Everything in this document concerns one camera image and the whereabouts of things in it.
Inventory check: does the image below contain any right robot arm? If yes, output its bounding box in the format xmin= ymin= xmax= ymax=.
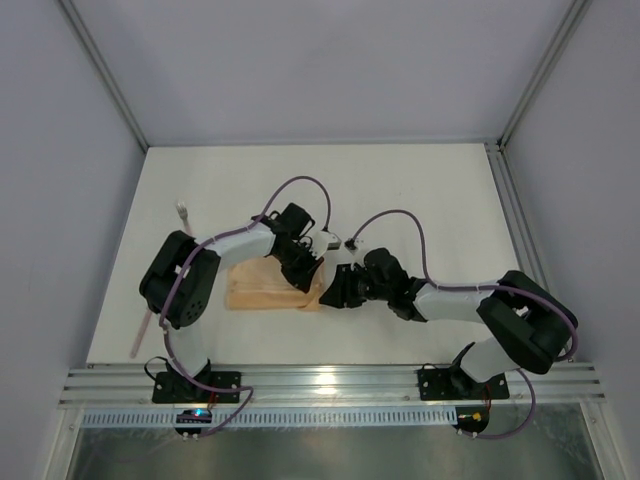
xmin=320 ymin=248 xmax=578 ymax=399

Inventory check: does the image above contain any frame post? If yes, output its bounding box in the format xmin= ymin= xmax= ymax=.
xmin=55 ymin=0 xmax=150 ymax=153
xmin=497 ymin=0 xmax=592 ymax=151

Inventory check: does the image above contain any left black controller board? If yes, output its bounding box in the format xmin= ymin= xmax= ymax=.
xmin=174 ymin=408 xmax=212 ymax=439

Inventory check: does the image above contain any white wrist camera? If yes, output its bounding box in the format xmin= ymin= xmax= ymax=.
xmin=344 ymin=238 xmax=369 ymax=265
xmin=311 ymin=230 xmax=342 ymax=258

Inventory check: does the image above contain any right side aluminium rail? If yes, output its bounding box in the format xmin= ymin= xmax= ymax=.
xmin=482 ymin=140 xmax=574 ymax=361

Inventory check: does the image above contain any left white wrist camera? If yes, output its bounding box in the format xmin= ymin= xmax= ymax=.
xmin=311 ymin=230 xmax=342 ymax=258

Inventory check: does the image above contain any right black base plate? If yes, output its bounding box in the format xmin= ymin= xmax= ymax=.
xmin=416 ymin=364 xmax=510 ymax=401

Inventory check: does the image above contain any aluminium rail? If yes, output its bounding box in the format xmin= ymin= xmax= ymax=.
xmin=58 ymin=362 xmax=606 ymax=408
xmin=482 ymin=140 xmax=574 ymax=361

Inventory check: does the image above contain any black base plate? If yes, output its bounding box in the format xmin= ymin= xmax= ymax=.
xmin=151 ymin=370 xmax=242 ymax=404
xmin=416 ymin=364 xmax=510 ymax=401

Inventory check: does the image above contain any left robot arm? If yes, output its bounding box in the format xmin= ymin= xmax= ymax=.
xmin=139 ymin=203 xmax=340 ymax=391

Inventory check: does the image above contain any left frame post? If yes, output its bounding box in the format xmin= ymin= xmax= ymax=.
xmin=55 ymin=0 xmax=150 ymax=153

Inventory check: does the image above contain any right black controller board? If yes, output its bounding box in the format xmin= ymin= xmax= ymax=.
xmin=453 ymin=405 xmax=490 ymax=439

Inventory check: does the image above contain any front aluminium rail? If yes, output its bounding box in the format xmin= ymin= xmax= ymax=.
xmin=58 ymin=362 xmax=606 ymax=408

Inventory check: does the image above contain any orange cloth napkin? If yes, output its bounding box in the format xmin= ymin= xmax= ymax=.
xmin=225 ymin=257 xmax=325 ymax=312

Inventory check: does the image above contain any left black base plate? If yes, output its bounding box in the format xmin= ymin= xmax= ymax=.
xmin=151 ymin=370 xmax=242 ymax=404

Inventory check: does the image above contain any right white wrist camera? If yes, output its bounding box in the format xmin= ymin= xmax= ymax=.
xmin=344 ymin=238 xmax=369 ymax=265

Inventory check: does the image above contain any white slotted cable duct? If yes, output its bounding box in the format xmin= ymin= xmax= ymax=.
xmin=81 ymin=405 xmax=455 ymax=429

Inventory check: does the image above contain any right frame post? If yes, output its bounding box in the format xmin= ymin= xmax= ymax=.
xmin=497 ymin=0 xmax=592 ymax=151

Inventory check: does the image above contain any black controller board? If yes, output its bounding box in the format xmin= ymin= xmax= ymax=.
xmin=453 ymin=405 xmax=490 ymax=439
xmin=174 ymin=408 xmax=212 ymax=439

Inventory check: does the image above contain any silver fork pink handle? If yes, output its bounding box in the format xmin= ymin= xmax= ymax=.
xmin=175 ymin=201 xmax=194 ymax=236

